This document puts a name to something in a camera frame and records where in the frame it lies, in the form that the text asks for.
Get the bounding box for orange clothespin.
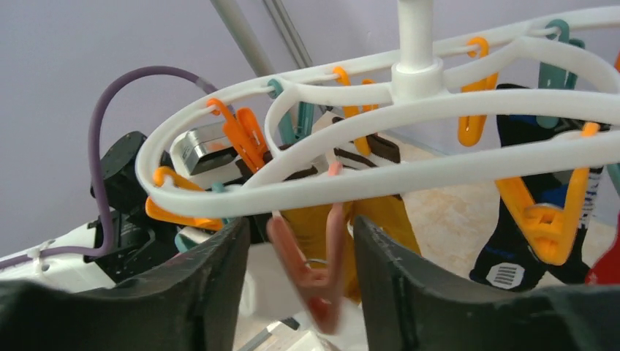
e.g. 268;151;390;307
206;98;268;173

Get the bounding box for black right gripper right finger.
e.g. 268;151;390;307
354;216;619;350

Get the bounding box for white plastic clip hanger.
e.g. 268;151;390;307
135;1;619;217

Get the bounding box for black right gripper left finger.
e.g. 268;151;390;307
1;218;250;350

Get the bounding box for white sock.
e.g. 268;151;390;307
234;244;368;350

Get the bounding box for white metal drying rack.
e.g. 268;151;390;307
211;0;313;77

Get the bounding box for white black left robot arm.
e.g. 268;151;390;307
1;131;178;293

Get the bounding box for mustard yellow sock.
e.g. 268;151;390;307
281;195;420;303

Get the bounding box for pink clothespin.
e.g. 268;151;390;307
266;162;349;335

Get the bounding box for teal clothespin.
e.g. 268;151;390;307
264;78;314;153

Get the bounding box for black sock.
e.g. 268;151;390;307
469;83;606;292

